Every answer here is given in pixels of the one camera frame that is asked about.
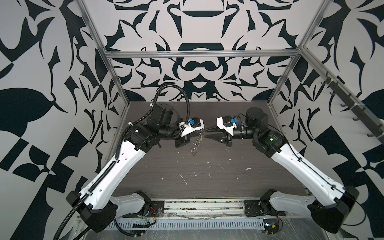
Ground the wall hook rail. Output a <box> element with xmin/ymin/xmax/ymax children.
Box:
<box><xmin>320</xmin><ymin>72</ymin><xmax>384</xmax><ymax>145</ymax></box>

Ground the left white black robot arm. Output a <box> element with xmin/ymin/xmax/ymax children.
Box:
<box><xmin>67</xmin><ymin>104</ymin><xmax>204</xmax><ymax>233</ymax></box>

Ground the electronics board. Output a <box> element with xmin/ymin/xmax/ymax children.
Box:
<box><xmin>132</xmin><ymin>218</ymin><xmax>157</xmax><ymax>229</ymax></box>
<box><xmin>263</xmin><ymin>217</ymin><xmax>284</xmax><ymax>235</ymax></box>

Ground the right electronics board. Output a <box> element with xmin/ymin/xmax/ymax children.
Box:
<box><xmin>263</xmin><ymin>217</ymin><xmax>284</xmax><ymax>235</ymax></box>

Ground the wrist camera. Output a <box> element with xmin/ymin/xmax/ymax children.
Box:
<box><xmin>217</xmin><ymin>116</ymin><xmax>238</xmax><ymax>137</ymax></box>
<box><xmin>179</xmin><ymin>117</ymin><xmax>205</xmax><ymax>137</ymax></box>

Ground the white slotted cable duct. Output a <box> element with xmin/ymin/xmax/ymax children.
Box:
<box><xmin>118</xmin><ymin>219</ymin><xmax>264</xmax><ymax>231</ymax></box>

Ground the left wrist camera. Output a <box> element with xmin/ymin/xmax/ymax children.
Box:
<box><xmin>179</xmin><ymin>117</ymin><xmax>205</xmax><ymax>137</ymax></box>

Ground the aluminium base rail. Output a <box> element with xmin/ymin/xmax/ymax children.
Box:
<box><xmin>103</xmin><ymin>197</ymin><xmax>331</xmax><ymax>222</ymax></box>

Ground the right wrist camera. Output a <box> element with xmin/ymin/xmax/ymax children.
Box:
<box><xmin>217</xmin><ymin>116</ymin><xmax>238</xmax><ymax>137</ymax></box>

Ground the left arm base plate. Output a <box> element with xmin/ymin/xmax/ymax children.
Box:
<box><xmin>141</xmin><ymin>201</ymin><xmax>165</xmax><ymax>218</ymax></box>

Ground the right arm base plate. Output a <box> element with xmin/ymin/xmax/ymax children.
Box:
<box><xmin>244</xmin><ymin>200</ymin><xmax>286</xmax><ymax>218</ymax></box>

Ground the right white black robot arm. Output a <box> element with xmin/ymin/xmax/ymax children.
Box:
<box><xmin>206</xmin><ymin>108</ymin><xmax>360</xmax><ymax>234</ymax></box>

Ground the black corrugated cable conduit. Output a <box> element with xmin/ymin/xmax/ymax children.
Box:
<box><xmin>52</xmin><ymin>83</ymin><xmax>192</xmax><ymax>240</ymax></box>

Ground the left electronics board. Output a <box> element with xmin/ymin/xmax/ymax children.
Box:
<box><xmin>132</xmin><ymin>218</ymin><xmax>157</xmax><ymax>229</ymax></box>

